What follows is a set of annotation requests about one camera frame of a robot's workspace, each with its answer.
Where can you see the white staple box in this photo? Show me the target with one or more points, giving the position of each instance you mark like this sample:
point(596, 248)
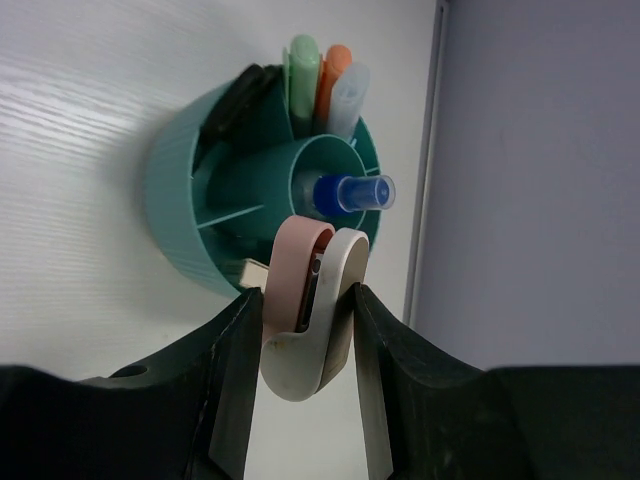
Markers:
point(251, 274)

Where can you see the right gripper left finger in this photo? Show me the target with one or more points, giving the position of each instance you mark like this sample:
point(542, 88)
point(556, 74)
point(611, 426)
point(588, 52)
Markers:
point(184, 412)

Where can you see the black handled scissors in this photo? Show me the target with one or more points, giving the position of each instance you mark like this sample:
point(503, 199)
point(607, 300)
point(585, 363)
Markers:
point(244, 95)

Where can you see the blue highlighter marker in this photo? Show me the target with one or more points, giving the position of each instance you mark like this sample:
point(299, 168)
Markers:
point(347, 99)

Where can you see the green highlighter marker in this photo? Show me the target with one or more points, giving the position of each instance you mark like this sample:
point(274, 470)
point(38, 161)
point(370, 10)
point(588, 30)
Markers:
point(304, 68)

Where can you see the orange highlighter marker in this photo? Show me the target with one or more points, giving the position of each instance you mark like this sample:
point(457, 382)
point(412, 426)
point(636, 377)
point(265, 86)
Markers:
point(337, 59)

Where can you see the teal round organizer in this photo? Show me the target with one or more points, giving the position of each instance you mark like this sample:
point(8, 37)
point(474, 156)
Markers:
point(211, 203)

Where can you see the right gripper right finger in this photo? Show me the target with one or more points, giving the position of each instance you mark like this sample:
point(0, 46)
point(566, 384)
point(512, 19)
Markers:
point(427, 415)

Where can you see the clear bottle blue cap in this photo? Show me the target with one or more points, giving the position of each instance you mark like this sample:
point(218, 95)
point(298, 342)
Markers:
point(323, 195)

